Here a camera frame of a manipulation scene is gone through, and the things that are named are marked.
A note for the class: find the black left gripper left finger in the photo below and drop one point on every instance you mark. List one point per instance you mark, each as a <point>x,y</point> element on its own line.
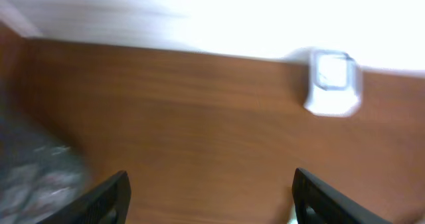
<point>108,203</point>

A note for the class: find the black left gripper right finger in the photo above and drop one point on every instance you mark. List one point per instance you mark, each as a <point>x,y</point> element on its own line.
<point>317,202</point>

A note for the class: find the grey plastic mesh basket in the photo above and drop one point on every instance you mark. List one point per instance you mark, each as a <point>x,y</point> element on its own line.
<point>40,173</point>

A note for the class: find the white barcode scanner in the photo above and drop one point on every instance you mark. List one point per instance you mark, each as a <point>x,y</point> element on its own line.
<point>335,86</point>

